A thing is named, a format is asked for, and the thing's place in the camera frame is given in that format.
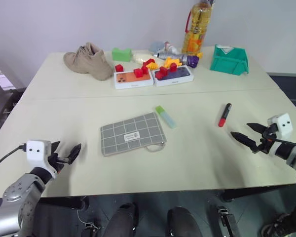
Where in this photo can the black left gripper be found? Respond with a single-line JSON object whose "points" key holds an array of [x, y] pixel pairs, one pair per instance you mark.
{"points": [[56, 163]]}

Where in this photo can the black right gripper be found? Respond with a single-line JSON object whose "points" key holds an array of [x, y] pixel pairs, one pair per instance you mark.
{"points": [[266, 144]]}

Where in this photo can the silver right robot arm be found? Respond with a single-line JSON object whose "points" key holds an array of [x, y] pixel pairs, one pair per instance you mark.
{"points": [[293, 154]]}

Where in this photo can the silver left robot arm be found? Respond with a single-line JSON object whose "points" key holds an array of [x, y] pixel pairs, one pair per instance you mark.
{"points": [[19, 197]]}

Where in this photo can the grey checked pouch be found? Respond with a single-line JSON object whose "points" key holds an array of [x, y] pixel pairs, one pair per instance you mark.
{"points": [[132, 134]]}

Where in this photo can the red and black marker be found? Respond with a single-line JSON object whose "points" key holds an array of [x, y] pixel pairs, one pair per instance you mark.
{"points": [[225, 114]]}

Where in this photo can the green storage bin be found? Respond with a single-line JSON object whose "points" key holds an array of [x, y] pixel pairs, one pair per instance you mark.
{"points": [[228, 61]]}

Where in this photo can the grey metal rack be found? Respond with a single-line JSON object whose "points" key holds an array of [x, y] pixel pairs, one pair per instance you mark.
{"points": [[1, 98]]}

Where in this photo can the green highlighter pen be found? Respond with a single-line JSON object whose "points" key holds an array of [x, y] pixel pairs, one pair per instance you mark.
{"points": [[165, 117]]}

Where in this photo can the black metal clamp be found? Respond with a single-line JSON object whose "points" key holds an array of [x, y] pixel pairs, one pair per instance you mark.
{"points": [[228, 221]]}

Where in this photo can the dark rounded shape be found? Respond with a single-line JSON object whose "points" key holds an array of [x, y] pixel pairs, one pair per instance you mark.
{"points": [[182, 222], [122, 219]]}

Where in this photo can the tan suede boot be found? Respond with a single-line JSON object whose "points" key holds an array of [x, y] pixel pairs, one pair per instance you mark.
{"points": [[91, 61]]}

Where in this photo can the orange phone box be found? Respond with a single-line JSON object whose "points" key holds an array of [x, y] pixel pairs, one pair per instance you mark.
{"points": [[128, 80]]}

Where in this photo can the purple building block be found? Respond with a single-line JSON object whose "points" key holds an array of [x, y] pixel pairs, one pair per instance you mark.
{"points": [[193, 61]]}

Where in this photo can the small yellow block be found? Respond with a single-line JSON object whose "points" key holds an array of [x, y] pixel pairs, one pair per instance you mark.
{"points": [[200, 55]]}

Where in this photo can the purple phone box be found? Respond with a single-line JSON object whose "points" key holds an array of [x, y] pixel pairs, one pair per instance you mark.
{"points": [[177, 75]]}

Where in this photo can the red building block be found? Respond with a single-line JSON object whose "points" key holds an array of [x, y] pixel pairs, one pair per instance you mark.
{"points": [[161, 72], [119, 68], [145, 69], [173, 67], [150, 61], [138, 72]]}

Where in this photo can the green plastic block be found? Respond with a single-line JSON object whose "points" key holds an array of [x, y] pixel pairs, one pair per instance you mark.
{"points": [[121, 54]]}

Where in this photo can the yellow building block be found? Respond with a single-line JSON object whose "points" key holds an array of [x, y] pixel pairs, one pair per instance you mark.
{"points": [[170, 61], [152, 66]]}

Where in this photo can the grey lying bottle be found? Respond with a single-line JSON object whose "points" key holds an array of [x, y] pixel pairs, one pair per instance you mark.
{"points": [[167, 55]]}

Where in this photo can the cooking oil bottle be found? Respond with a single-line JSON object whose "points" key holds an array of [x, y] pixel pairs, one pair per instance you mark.
{"points": [[196, 32]]}

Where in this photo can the white bottle with red print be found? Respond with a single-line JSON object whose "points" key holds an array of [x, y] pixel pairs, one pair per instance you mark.
{"points": [[171, 47]]}

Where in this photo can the white plastic bag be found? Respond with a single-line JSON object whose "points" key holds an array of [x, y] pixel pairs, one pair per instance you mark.
{"points": [[141, 57]]}

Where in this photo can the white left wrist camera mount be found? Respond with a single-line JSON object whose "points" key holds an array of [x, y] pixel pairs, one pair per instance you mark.
{"points": [[37, 153]]}

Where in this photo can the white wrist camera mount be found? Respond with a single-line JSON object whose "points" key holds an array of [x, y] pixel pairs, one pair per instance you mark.
{"points": [[282, 124], [37, 153]]}

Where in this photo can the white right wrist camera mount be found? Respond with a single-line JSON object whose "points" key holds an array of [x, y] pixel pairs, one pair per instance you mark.
{"points": [[282, 124]]}

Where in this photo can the black table frame bar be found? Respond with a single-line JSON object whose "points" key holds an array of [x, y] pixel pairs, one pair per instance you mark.
{"points": [[251, 192], [64, 202]]}

